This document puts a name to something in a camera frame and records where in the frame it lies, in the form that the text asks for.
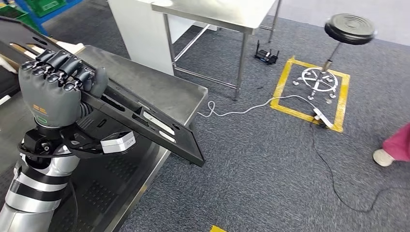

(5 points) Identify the steel workbench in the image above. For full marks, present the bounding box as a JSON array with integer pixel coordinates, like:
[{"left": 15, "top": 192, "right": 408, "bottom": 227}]
[{"left": 0, "top": 44, "right": 209, "bottom": 232}]

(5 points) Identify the black round chrome stool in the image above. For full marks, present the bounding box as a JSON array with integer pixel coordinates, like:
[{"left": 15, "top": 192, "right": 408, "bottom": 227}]
[{"left": 292, "top": 13, "right": 376, "bottom": 105}]

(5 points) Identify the black floor cable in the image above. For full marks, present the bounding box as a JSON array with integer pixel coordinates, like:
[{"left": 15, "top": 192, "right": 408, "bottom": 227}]
[{"left": 308, "top": 123, "right": 410, "bottom": 214}]

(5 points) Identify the black router with antennas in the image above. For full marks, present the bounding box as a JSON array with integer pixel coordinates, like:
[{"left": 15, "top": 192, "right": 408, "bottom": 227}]
[{"left": 254, "top": 40, "right": 280, "bottom": 66}]

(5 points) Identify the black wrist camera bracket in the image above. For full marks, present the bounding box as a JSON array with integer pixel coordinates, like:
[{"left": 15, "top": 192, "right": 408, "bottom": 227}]
[{"left": 60, "top": 123, "right": 135, "bottom": 160}]

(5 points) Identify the long black plastic panel part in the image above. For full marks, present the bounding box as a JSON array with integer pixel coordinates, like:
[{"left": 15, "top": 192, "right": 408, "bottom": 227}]
[{"left": 0, "top": 16, "right": 206, "bottom": 168}]

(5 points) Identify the stainless steel table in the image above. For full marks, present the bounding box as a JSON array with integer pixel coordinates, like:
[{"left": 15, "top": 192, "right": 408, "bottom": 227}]
[{"left": 150, "top": 0, "right": 283, "bottom": 102}]

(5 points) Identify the green plastic crate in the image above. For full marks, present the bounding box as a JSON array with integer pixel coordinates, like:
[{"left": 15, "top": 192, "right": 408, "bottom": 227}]
[
  {"left": 0, "top": 3, "right": 43, "bottom": 33},
  {"left": 24, "top": 0, "right": 68, "bottom": 18}
]

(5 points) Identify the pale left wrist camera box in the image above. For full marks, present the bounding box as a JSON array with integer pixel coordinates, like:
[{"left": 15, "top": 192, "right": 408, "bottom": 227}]
[{"left": 100, "top": 130, "right": 137, "bottom": 155}]

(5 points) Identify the white cabinet panel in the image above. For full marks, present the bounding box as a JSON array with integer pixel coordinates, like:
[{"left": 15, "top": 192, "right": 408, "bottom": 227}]
[{"left": 107, "top": 0, "right": 219, "bottom": 77}]

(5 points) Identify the person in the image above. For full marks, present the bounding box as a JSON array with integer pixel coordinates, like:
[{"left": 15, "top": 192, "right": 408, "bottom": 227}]
[{"left": 372, "top": 123, "right": 410, "bottom": 168}]

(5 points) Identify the white power strip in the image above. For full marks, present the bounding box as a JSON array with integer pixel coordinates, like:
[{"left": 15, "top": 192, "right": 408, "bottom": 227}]
[{"left": 313, "top": 108, "right": 335, "bottom": 129}]

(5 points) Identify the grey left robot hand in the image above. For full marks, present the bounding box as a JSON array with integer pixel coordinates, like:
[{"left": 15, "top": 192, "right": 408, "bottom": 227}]
[{"left": 18, "top": 49, "right": 110, "bottom": 129}]

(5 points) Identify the white power cable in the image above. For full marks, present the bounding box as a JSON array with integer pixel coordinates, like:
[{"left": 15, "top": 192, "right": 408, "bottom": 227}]
[{"left": 196, "top": 94, "right": 321, "bottom": 119}]

